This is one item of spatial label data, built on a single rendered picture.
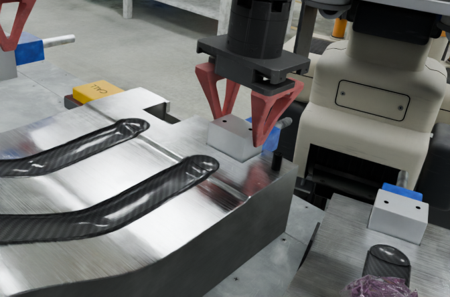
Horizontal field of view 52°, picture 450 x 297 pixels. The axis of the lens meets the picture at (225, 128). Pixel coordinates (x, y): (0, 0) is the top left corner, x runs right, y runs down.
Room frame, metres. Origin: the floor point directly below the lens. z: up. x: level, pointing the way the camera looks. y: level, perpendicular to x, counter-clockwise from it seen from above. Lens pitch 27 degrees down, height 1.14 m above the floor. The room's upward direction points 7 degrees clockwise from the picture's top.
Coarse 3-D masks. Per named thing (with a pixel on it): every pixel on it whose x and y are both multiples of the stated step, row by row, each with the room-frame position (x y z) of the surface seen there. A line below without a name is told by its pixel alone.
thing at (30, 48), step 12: (24, 36) 0.56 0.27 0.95; (60, 36) 0.60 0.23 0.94; (72, 36) 0.61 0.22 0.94; (0, 48) 0.51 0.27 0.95; (24, 48) 0.53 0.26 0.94; (36, 48) 0.55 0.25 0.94; (0, 60) 0.51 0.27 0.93; (12, 60) 0.52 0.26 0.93; (24, 60) 0.53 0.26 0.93; (36, 60) 0.55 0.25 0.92; (0, 72) 0.51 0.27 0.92; (12, 72) 0.52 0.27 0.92
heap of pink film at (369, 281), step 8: (360, 280) 0.26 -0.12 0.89; (368, 280) 0.25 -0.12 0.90; (376, 280) 0.25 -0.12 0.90; (384, 280) 0.25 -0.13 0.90; (392, 280) 0.27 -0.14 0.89; (400, 280) 0.26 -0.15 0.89; (344, 288) 0.24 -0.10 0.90; (352, 288) 0.24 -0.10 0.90; (360, 288) 0.24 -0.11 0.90; (368, 288) 0.24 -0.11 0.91; (376, 288) 0.24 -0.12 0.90; (384, 288) 0.24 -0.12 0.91; (392, 288) 0.24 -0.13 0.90; (400, 288) 0.24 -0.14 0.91; (408, 288) 0.25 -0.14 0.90; (344, 296) 0.23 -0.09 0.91; (352, 296) 0.23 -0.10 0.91; (360, 296) 0.23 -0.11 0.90; (368, 296) 0.23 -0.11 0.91; (376, 296) 0.23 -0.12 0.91; (384, 296) 0.23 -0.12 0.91; (392, 296) 0.23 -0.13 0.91; (400, 296) 0.24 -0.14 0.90; (408, 296) 0.24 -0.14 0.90; (416, 296) 0.24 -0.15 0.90
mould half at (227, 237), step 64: (64, 128) 0.45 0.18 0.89; (192, 128) 0.48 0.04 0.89; (0, 192) 0.30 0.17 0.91; (64, 192) 0.33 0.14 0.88; (192, 192) 0.35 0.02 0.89; (256, 192) 0.36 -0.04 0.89; (0, 256) 0.21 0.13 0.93; (64, 256) 0.23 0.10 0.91; (128, 256) 0.26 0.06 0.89; (192, 256) 0.30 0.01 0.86
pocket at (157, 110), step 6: (162, 102) 0.54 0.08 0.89; (168, 102) 0.54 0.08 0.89; (144, 108) 0.51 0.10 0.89; (150, 108) 0.52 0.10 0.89; (156, 108) 0.53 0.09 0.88; (162, 108) 0.54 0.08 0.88; (168, 108) 0.54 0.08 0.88; (156, 114) 0.53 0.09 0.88; (162, 114) 0.54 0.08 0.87; (168, 114) 0.54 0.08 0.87; (174, 114) 0.54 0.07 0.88; (168, 120) 0.54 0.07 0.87; (174, 120) 0.53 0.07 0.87; (180, 120) 0.52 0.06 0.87
